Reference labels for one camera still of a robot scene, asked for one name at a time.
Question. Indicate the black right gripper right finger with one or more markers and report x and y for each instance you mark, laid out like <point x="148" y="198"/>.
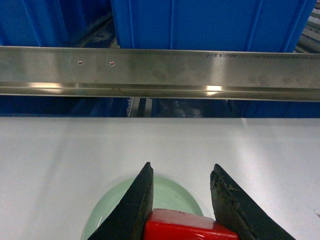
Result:
<point x="237" y="211"/>

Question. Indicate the large blue bin right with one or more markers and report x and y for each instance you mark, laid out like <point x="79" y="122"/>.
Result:
<point x="211" y="25"/>

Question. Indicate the light green plate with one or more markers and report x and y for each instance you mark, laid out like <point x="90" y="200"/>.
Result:
<point x="167" y="195"/>

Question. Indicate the large blue bin centre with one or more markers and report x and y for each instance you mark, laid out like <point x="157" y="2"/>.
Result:
<point x="50" y="23"/>

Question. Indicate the large blue bin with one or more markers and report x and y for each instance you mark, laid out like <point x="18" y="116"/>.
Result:
<point x="211" y="25"/>
<point x="50" y="23"/>

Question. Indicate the stainless steel shelf rail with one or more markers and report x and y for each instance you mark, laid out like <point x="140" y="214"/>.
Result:
<point x="146" y="73"/>

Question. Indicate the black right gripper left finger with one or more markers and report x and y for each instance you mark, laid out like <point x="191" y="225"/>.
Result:
<point x="128" y="219"/>

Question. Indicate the red toy building block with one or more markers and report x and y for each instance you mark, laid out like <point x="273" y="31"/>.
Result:
<point x="168" y="224"/>

